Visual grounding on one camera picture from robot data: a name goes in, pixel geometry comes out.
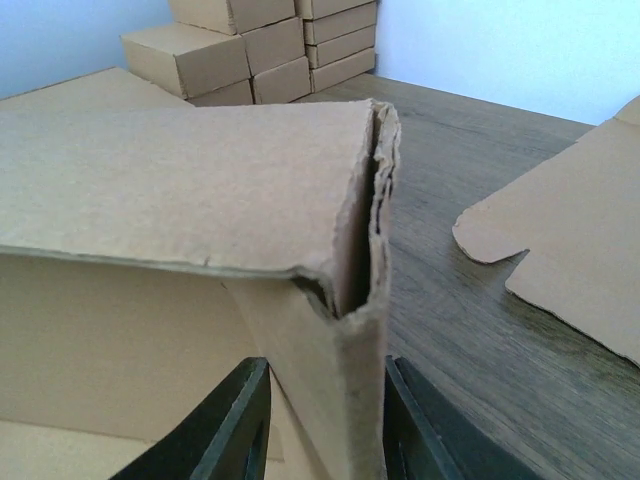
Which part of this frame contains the stack of flat cardboard blanks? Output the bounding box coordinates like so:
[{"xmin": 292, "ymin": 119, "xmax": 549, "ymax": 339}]
[{"xmin": 452, "ymin": 99, "xmax": 639, "ymax": 362}]

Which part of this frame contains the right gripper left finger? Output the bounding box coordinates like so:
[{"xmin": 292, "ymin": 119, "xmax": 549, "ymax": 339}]
[{"xmin": 113, "ymin": 357, "xmax": 271, "ymax": 480}]

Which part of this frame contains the large front folded cardboard box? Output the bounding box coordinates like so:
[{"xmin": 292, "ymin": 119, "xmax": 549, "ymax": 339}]
[{"xmin": 1, "ymin": 67, "xmax": 194, "ymax": 117}]

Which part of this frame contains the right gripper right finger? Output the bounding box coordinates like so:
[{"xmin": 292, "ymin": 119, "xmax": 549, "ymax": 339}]
[{"xmin": 383, "ymin": 356, "xmax": 541, "ymax": 480}]

